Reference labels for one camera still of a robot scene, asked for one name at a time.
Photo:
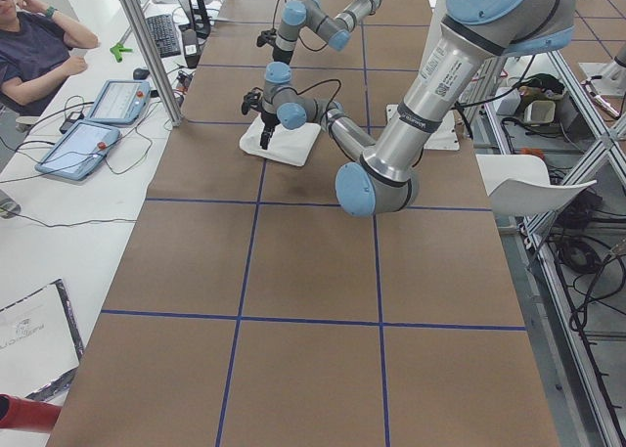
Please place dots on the black keyboard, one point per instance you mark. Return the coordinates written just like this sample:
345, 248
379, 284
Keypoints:
163, 31

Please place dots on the red cylinder object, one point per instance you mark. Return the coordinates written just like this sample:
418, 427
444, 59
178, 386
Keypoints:
28, 415

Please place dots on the blue teach pendant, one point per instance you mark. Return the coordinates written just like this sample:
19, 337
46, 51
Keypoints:
120, 102
80, 151

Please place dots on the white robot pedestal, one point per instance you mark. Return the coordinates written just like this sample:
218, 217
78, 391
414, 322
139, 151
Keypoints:
440, 134

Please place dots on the white printed t-shirt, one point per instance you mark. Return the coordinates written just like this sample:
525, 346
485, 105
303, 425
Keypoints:
286, 146

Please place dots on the lower blue teach pendant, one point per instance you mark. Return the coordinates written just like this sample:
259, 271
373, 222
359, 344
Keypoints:
80, 151

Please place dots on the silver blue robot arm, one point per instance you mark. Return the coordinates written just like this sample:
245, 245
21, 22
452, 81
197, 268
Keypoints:
298, 14
380, 177

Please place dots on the upper blue teach pendant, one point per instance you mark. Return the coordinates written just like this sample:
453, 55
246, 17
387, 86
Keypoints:
120, 102

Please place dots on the seated person dark shirt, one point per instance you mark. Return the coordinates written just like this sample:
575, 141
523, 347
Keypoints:
36, 40

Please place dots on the white plastic chair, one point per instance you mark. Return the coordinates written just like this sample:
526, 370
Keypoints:
519, 185

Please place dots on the aluminium frame post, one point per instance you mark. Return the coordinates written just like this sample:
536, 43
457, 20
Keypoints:
135, 15

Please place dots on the white foil-edged package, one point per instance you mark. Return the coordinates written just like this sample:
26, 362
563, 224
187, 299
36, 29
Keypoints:
41, 346

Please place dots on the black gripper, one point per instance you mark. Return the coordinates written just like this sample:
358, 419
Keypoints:
279, 55
268, 121

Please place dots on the black computer mouse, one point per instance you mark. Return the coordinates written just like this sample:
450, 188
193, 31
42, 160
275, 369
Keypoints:
140, 73

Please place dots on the green plastic tool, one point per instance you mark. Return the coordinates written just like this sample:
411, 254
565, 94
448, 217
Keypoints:
118, 50

